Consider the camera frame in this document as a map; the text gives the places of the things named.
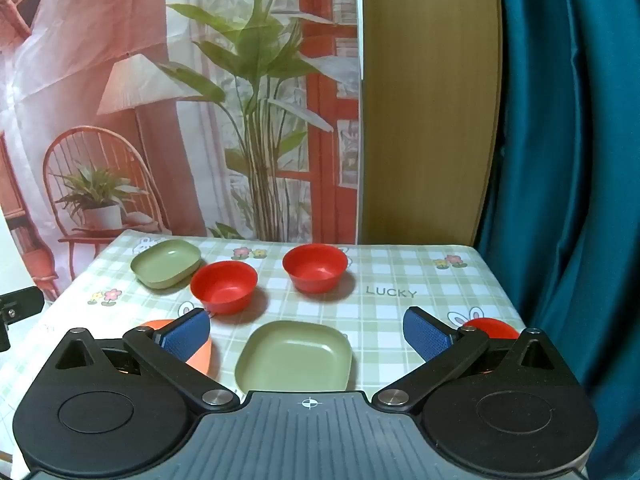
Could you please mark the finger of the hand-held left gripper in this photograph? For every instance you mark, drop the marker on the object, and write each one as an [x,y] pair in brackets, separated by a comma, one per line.
[22,304]

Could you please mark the green checked tablecloth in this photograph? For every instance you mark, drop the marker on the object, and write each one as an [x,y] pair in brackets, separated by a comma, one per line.
[380,320]

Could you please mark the teal curtain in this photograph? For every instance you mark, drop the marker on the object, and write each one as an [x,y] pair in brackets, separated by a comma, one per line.
[570,160]

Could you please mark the printed backdrop cloth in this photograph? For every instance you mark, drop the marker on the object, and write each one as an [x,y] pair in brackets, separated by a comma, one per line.
[150,160]

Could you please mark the green square plate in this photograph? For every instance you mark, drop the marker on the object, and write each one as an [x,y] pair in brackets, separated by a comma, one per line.
[166,262]
[295,357]

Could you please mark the orange plate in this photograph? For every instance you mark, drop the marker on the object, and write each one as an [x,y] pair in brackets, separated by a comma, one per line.
[202,355]

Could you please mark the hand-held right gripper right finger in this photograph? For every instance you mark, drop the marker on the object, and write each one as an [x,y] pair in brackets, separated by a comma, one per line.
[426,336]

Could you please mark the wooden board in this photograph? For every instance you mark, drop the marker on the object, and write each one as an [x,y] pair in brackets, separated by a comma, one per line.
[430,110]

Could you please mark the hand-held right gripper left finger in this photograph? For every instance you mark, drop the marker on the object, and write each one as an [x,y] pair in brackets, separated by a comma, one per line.
[186,336]

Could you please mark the red plastic bowl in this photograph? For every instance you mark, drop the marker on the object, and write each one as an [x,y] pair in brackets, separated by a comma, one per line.
[492,329]
[315,267]
[223,287]

